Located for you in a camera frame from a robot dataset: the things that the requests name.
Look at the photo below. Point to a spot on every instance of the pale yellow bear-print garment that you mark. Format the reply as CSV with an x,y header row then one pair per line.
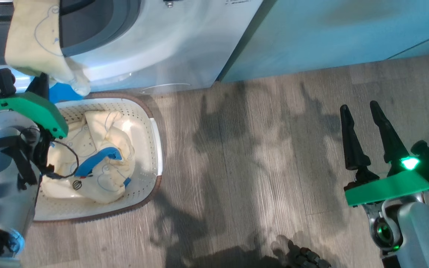
x,y
32,37

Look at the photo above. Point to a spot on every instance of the black robot torso part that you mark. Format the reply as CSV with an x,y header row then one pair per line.
x,y
307,258

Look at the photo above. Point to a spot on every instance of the pale yellow garment blue trim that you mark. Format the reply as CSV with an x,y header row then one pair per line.
x,y
99,130

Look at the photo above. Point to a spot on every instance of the round white filter cover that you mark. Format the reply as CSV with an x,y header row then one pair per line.
x,y
166,89

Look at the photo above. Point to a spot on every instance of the white front-load washing machine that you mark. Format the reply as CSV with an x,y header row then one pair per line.
x,y
162,44

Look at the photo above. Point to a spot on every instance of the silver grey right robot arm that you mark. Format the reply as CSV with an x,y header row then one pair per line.
x,y
419,230

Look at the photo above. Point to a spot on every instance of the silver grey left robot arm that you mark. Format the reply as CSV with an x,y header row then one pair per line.
x,y
2,186

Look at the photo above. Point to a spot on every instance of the cream perforated laundry basket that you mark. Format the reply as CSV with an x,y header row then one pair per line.
x,y
143,149

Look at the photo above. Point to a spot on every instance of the pale green plain cabinet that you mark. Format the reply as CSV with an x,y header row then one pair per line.
x,y
330,29

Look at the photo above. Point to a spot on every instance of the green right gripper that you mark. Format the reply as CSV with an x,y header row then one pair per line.
x,y
385,188

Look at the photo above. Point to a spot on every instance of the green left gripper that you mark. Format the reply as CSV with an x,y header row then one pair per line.
x,y
35,106

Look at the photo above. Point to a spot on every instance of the grey rubber door gasket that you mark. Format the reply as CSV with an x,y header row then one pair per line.
x,y
125,22

